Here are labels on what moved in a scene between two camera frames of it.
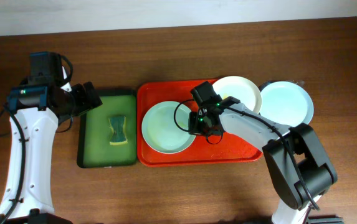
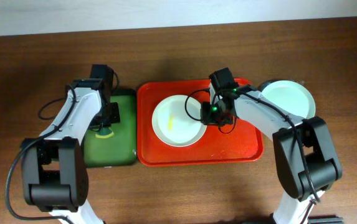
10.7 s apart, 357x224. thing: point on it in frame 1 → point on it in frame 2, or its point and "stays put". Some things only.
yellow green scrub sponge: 117,123 → 104,133
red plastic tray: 224,149 stays put
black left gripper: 83,98 → 112,115
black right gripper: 199,123 → 209,115
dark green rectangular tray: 95,130 stays put
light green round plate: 165,127 → 291,95
